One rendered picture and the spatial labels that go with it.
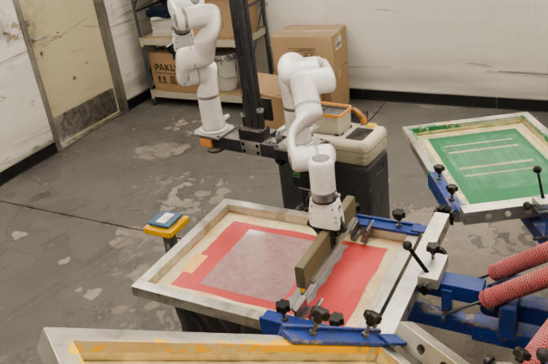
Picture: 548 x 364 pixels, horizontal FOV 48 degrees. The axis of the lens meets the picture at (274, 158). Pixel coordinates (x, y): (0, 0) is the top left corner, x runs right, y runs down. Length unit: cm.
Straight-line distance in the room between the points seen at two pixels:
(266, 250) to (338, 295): 36
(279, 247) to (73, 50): 429
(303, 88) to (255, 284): 64
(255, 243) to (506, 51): 374
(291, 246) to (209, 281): 31
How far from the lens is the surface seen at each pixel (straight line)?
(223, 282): 205
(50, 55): 595
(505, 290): 173
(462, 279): 186
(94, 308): 375
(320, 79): 194
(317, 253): 183
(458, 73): 567
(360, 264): 205
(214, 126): 267
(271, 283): 201
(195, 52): 249
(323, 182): 178
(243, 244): 221
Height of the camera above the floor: 216
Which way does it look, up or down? 26 degrees down
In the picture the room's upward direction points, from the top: 7 degrees counter-clockwise
